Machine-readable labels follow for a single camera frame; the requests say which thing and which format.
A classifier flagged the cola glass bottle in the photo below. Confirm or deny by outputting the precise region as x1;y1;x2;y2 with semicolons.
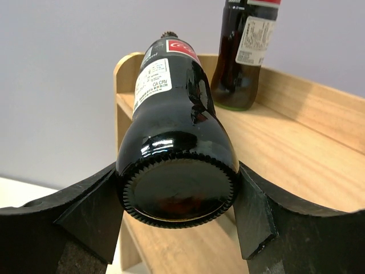
210;1;281;111
116;31;240;229

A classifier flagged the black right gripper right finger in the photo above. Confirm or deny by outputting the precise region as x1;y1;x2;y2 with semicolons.
233;163;364;273

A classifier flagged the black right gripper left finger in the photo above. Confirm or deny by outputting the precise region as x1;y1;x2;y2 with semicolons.
1;163;123;273

